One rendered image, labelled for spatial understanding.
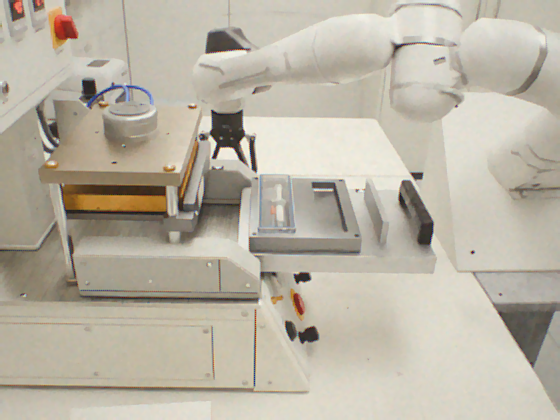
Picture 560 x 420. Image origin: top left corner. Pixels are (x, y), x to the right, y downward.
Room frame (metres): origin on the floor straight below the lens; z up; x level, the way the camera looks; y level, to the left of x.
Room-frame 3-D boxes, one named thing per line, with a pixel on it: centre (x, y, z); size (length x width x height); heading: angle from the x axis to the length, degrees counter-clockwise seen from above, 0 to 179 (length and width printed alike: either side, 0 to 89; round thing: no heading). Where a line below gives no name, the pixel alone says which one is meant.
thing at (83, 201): (0.75, 0.22, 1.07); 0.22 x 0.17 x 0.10; 3
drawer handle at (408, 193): (0.76, -0.22, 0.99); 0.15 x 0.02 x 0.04; 3
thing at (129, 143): (0.76, 0.26, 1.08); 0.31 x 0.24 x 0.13; 3
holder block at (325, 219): (0.75, -0.03, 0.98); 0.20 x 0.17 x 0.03; 3
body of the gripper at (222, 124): (1.19, 0.13, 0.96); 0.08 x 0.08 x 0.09
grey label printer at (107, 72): (1.71, 0.65, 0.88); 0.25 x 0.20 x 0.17; 88
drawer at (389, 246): (0.75, -0.08, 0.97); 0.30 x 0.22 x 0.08; 93
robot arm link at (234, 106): (1.21, 0.15, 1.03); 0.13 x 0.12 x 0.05; 177
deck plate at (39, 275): (0.74, 0.26, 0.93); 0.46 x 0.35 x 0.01; 93
